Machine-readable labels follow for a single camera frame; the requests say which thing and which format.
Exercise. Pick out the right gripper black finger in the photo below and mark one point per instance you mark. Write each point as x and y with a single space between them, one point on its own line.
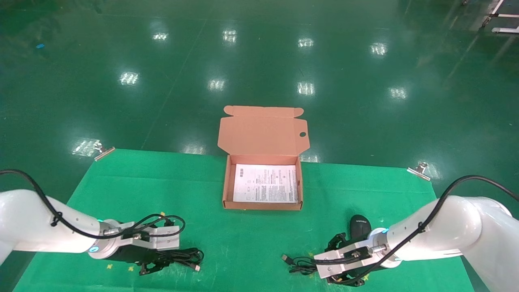
337 242
344 280

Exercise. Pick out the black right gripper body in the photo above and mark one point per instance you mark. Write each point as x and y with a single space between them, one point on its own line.
375 267

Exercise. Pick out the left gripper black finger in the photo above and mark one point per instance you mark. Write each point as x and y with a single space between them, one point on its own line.
152 269

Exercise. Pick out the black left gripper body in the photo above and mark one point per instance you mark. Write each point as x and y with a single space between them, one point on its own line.
136 254

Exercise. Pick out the black computer mouse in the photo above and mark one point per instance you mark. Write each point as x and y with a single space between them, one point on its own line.
360 225

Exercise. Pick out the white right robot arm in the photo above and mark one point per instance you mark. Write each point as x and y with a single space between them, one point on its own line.
454 227

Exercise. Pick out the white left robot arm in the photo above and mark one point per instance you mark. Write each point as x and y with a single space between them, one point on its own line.
32 223

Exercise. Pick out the orange cardboard box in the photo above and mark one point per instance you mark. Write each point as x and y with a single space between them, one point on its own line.
263 134

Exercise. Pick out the green table mat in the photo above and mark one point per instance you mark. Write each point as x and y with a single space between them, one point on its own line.
243 243

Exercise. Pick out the white printed paper sheet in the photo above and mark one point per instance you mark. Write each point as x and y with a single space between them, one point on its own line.
263 182

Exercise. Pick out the metal table clip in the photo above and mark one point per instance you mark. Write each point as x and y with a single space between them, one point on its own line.
103 153
419 172

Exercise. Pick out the white metal rack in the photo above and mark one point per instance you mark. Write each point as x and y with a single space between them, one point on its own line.
505 30

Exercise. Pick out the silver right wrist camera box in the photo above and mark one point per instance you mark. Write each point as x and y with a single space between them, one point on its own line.
328 265

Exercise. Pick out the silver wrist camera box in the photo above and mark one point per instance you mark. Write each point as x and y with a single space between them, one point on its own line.
328 265
166 241

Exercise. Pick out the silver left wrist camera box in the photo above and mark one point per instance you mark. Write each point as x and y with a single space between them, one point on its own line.
166 241

